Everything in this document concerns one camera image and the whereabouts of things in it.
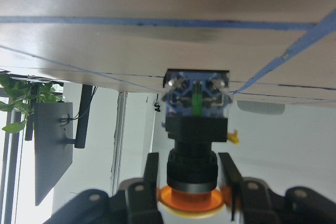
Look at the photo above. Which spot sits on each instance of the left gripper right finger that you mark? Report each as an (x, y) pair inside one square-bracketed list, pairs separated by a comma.
[(234, 189)]

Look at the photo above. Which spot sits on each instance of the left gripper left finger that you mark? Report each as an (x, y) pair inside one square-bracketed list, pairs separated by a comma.
[(141, 195)]

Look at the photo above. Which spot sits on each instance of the yellow push button switch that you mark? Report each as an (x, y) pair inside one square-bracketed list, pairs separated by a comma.
[(195, 118)]

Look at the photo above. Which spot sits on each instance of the grey monitor back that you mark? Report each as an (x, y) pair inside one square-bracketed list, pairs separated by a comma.
[(53, 151)]

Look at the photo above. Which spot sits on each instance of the green plant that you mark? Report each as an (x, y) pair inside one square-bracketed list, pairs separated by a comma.
[(24, 94)]

